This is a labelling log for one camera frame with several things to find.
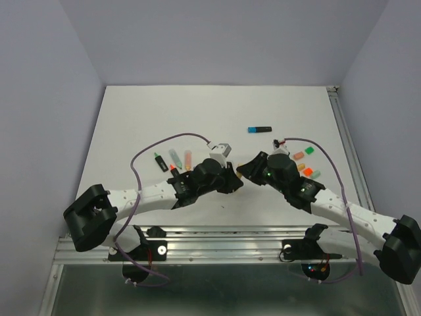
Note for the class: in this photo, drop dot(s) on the yellow pastel highlighter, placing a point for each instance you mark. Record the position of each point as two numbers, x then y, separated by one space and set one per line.
239 175

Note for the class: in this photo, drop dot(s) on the green highlighter cap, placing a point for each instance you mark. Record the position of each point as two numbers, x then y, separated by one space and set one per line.
309 150

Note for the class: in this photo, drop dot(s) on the orange pastel highlighter cap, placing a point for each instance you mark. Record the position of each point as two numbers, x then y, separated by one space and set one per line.
298 155

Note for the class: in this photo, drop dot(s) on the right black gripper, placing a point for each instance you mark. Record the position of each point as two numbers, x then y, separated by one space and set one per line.
252 169

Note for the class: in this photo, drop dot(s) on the mint highlighter cap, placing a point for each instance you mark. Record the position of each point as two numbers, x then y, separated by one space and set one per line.
315 174

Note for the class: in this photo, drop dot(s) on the orange highlighter black body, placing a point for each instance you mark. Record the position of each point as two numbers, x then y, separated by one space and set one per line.
174 171

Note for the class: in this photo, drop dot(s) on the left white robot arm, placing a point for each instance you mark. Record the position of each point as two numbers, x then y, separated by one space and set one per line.
94 219

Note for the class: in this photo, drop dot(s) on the orange pastel highlighter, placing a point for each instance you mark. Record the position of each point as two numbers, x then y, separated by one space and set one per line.
188 160

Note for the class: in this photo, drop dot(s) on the green highlighter black body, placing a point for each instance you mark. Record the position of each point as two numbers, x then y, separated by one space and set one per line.
160 162

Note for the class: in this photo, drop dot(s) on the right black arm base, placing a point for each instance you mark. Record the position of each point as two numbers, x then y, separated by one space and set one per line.
307 249

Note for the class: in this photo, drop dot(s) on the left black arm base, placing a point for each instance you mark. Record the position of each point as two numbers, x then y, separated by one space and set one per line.
137 265

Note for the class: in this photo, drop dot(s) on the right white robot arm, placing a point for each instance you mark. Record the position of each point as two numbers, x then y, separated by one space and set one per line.
391 244

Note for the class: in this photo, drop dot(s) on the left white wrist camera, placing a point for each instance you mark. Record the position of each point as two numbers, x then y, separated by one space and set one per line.
220 152

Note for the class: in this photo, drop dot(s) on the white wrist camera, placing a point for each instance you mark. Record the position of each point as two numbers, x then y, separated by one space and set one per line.
220 152
279 147

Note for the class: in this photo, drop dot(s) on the aluminium front rail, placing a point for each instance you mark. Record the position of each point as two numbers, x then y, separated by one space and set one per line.
199 245

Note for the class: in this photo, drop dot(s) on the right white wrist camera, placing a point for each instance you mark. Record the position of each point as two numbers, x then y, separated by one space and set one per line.
279 147

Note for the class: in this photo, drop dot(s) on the aluminium right side rail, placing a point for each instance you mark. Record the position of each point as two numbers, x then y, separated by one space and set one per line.
357 174

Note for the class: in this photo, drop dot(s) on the mint pastel highlighter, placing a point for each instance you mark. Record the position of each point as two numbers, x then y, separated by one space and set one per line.
175 157

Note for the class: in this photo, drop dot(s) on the blue highlighter black body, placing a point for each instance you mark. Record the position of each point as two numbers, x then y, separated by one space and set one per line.
259 129

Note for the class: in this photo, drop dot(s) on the aluminium rail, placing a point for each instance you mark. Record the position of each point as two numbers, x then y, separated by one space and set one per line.
357 174
199 245

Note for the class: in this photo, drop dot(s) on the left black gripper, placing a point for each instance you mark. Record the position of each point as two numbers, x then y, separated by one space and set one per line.
232 182

